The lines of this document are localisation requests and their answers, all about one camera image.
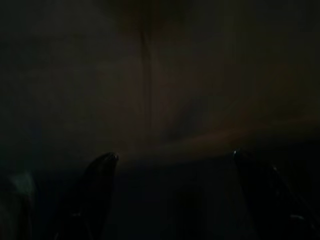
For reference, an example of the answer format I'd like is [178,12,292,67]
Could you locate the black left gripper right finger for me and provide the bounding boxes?
[232,148,316,240]

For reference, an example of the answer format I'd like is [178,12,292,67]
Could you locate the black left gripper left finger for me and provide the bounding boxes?
[57,151,119,240]

